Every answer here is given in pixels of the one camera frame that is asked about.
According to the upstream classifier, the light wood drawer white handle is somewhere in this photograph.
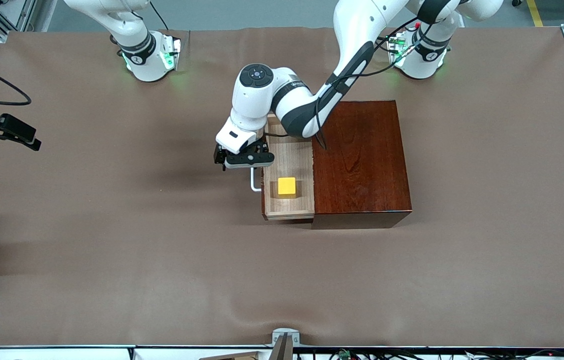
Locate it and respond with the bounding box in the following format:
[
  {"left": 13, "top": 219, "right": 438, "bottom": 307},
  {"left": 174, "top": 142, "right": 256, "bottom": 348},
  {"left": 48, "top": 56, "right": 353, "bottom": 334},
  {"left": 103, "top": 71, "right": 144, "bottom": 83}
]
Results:
[{"left": 250, "top": 112, "right": 316, "bottom": 221}]

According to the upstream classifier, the yellow floor tape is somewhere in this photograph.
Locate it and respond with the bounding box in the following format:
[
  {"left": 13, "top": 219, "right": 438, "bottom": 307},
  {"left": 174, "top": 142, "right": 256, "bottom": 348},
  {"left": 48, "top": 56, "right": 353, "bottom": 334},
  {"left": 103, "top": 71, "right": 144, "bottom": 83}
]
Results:
[{"left": 526, "top": 0, "right": 546, "bottom": 28}]

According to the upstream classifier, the black left arm wrist cable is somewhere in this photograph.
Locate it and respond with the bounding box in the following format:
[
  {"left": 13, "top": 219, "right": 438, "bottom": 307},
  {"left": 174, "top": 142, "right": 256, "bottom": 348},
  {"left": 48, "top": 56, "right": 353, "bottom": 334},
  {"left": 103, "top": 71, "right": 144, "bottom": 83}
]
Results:
[{"left": 314, "top": 14, "right": 430, "bottom": 151}]

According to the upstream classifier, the dark brown wooden cabinet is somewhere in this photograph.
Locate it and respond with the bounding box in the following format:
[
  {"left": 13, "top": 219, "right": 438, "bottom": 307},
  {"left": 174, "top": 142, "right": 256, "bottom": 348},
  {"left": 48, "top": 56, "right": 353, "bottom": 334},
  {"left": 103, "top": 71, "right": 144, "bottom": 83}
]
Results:
[{"left": 310, "top": 100, "right": 413, "bottom": 230}]

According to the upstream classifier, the yellow block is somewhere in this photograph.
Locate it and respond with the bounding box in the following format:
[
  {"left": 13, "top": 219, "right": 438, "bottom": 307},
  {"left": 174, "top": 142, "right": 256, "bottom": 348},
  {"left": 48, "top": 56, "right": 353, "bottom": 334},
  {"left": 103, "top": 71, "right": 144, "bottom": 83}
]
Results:
[{"left": 277, "top": 177, "right": 297, "bottom": 199}]

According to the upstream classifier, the brown cardboard piece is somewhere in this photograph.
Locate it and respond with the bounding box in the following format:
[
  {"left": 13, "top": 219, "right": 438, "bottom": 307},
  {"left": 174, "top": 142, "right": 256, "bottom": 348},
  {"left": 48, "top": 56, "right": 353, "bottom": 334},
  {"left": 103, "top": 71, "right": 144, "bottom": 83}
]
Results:
[{"left": 198, "top": 351, "right": 263, "bottom": 360}]

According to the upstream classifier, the brown table mat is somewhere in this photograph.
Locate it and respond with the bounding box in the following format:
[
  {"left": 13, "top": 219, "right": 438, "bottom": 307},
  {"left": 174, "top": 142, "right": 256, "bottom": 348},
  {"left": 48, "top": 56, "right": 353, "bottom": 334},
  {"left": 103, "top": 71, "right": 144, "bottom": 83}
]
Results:
[{"left": 0, "top": 26, "right": 564, "bottom": 349}]

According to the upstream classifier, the grey metal clamp bracket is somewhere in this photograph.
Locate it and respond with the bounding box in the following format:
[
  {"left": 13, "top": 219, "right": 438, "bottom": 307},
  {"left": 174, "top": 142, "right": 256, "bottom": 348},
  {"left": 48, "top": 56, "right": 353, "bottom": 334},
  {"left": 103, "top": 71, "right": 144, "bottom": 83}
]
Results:
[{"left": 271, "top": 327, "right": 301, "bottom": 360}]

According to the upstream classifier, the black right base cable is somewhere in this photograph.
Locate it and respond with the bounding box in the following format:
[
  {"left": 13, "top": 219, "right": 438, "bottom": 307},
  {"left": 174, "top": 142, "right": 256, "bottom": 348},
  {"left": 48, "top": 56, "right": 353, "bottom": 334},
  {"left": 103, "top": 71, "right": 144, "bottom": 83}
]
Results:
[{"left": 149, "top": 0, "right": 170, "bottom": 32}]

